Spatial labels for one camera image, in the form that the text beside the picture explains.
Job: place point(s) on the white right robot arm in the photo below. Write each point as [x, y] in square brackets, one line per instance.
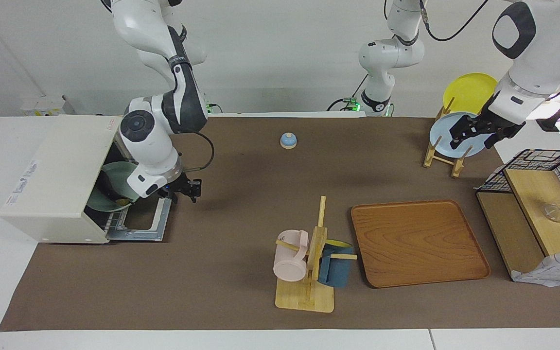
[156, 141]

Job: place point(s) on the light blue plate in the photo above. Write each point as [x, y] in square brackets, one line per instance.
[443, 138]

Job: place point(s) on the pink mug with print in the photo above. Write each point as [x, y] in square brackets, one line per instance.
[289, 262]

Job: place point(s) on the wooden serving tray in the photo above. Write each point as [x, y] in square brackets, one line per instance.
[418, 243]

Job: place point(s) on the dark purple eggplant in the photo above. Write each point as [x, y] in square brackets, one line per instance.
[108, 187]

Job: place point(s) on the white toaster oven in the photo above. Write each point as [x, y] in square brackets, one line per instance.
[56, 184]

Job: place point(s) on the yellow plate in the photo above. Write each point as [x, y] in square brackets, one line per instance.
[469, 92]

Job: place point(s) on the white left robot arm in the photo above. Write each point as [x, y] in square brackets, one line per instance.
[537, 58]

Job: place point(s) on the pale green plate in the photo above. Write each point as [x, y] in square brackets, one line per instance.
[114, 170]

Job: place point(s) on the white woven cloth strip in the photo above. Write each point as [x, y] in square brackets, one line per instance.
[559, 270]

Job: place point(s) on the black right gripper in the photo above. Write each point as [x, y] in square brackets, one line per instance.
[177, 188]

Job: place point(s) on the wooden mug tree stand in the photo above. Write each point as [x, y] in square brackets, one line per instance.
[306, 296]

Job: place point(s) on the wooden dish rack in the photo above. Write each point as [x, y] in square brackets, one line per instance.
[430, 155]

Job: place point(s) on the wooden shelf box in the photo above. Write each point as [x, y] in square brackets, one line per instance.
[528, 228]

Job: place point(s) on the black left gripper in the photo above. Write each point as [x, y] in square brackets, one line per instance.
[501, 121]

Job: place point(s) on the dark blue mug yellow inside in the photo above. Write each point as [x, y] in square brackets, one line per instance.
[336, 270]

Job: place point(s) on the white power box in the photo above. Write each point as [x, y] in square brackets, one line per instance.
[46, 105]

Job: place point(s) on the brown table mat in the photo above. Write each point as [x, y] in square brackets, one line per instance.
[241, 194]

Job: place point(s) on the small clear glass cup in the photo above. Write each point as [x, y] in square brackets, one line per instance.
[553, 212]

